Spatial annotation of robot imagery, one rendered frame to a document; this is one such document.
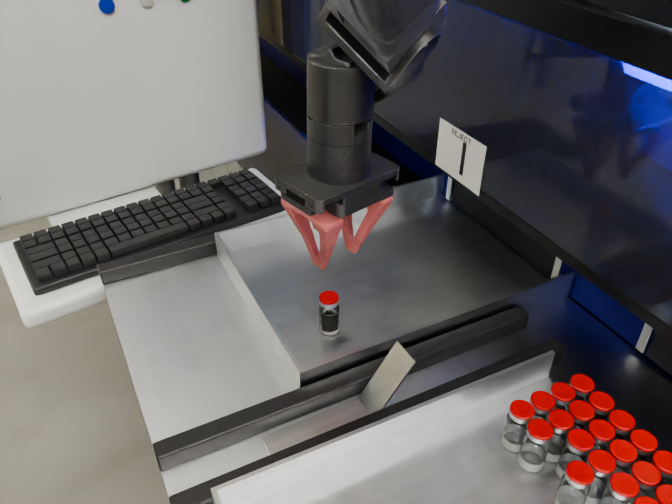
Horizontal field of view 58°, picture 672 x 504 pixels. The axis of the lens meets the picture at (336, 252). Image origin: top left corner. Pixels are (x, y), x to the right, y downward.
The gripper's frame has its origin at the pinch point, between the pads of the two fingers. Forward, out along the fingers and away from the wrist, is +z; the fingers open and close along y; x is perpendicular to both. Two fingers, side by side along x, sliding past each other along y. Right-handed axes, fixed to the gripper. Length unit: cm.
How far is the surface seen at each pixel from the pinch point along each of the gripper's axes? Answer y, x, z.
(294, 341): -4.8, 0.9, 9.9
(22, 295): -21.6, 38.9, 18.4
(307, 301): 0.4, 5.0, 9.8
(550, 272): 24.4, -11.3, 8.0
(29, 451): -24, 88, 99
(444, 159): 19.7, 2.8, -2.9
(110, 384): 2, 95, 99
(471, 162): 18.3, -1.9, -4.8
